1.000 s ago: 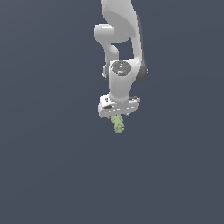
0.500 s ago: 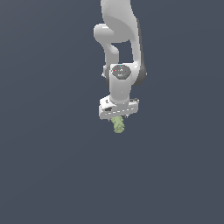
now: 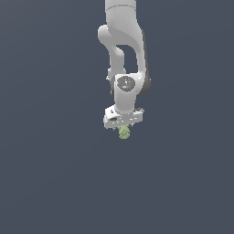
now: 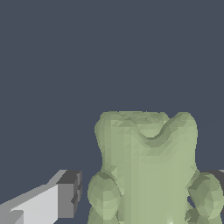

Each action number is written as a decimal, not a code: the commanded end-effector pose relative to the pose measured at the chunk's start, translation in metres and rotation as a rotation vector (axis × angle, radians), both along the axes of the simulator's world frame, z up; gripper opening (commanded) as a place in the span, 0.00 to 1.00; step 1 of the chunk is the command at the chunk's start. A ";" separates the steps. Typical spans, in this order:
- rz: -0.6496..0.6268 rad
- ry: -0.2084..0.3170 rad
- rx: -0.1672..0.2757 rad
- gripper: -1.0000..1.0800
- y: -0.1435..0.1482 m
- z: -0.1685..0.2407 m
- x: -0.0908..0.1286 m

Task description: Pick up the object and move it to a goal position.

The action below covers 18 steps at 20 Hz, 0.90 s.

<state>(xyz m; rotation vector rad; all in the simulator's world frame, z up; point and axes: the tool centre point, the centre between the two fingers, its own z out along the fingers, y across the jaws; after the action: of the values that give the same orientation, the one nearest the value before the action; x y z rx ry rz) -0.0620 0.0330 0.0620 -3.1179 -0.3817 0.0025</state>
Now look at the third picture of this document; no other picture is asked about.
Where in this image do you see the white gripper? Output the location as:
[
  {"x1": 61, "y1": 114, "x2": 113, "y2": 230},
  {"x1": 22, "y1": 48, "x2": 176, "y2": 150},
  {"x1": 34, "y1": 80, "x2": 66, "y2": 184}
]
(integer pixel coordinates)
[{"x1": 102, "y1": 104, "x2": 145, "y2": 132}]

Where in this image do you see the small green lumpy object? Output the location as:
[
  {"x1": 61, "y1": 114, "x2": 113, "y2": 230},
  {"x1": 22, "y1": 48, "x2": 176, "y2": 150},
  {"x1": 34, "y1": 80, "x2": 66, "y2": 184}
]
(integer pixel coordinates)
[{"x1": 117, "y1": 124, "x2": 132, "y2": 141}]

